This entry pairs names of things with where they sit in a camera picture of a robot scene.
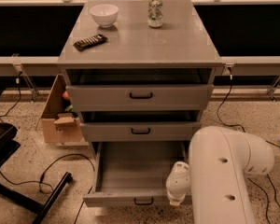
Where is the black looping cable right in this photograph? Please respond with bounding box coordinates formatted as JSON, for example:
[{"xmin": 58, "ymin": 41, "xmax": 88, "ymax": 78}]
[{"xmin": 246, "ymin": 140, "xmax": 280, "ymax": 224}]

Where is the grey drawer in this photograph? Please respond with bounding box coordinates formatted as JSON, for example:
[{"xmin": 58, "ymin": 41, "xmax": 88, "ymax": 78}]
[
  {"xmin": 66, "ymin": 85, "xmax": 213, "ymax": 111},
  {"xmin": 80, "ymin": 121, "xmax": 201, "ymax": 142},
  {"xmin": 84, "ymin": 141, "xmax": 187, "ymax": 207}
]

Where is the black floor cable left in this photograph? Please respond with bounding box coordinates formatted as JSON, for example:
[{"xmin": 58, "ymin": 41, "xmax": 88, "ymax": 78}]
[{"xmin": 0, "ymin": 153, "xmax": 96, "ymax": 224}]

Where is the grey top drawer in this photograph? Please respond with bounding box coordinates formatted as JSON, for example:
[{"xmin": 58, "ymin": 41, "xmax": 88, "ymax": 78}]
[{"xmin": 66, "ymin": 85, "xmax": 213, "ymax": 111}]

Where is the black chair base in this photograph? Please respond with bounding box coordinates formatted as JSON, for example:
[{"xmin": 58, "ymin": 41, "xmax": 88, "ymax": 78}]
[{"xmin": 0, "ymin": 91, "xmax": 74, "ymax": 224}]

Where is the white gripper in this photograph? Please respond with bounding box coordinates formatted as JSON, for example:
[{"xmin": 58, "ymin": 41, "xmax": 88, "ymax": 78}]
[{"xmin": 166, "ymin": 161, "xmax": 190, "ymax": 207}]

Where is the grey drawer cabinet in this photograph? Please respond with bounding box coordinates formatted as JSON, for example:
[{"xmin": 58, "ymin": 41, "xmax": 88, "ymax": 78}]
[{"xmin": 57, "ymin": 0, "xmax": 223, "ymax": 167}]

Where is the black cable right wall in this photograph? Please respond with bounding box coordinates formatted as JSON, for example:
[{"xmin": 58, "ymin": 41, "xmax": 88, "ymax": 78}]
[{"xmin": 216, "ymin": 66, "xmax": 246, "ymax": 133}]

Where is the orange fruit in box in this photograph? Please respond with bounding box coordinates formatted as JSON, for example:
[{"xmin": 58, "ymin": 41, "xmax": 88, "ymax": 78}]
[{"xmin": 62, "ymin": 91, "xmax": 69, "ymax": 100}]

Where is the grey bottom drawer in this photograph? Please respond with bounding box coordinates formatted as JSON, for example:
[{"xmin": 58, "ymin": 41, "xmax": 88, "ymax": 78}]
[{"xmin": 84, "ymin": 141, "xmax": 187, "ymax": 207}]

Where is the dark snack bar packet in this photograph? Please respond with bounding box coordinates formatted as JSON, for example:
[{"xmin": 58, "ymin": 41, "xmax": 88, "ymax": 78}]
[{"xmin": 74, "ymin": 35, "xmax": 108, "ymax": 51}]

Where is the black cable wall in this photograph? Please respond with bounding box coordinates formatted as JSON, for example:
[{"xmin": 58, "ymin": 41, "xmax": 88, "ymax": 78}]
[
  {"xmin": 0, "ymin": 71, "xmax": 23, "ymax": 123},
  {"xmin": 216, "ymin": 66, "xmax": 246, "ymax": 133}
]

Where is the cardboard box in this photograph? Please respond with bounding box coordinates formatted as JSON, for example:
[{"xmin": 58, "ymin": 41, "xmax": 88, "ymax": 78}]
[{"xmin": 41, "ymin": 75, "xmax": 83, "ymax": 144}]

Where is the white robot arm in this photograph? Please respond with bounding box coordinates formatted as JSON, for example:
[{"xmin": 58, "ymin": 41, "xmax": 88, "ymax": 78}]
[{"xmin": 166, "ymin": 126, "xmax": 274, "ymax": 224}]

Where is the white bowl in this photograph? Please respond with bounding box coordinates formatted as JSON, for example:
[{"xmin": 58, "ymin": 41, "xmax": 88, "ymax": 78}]
[{"xmin": 90, "ymin": 4, "xmax": 119, "ymax": 28}]

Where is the black cable left wall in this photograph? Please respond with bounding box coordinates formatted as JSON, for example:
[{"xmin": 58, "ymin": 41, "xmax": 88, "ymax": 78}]
[{"xmin": 0, "ymin": 71, "xmax": 23, "ymax": 123}]

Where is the grey middle drawer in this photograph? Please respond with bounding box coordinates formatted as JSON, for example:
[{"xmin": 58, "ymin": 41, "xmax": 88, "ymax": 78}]
[{"xmin": 80, "ymin": 121, "xmax": 201, "ymax": 142}]

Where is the white green soda can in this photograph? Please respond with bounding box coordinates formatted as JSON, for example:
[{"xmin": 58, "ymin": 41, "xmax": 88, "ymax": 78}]
[{"xmin": 147, "ymin": 0, "xmax": 163, "ymax": 28}]

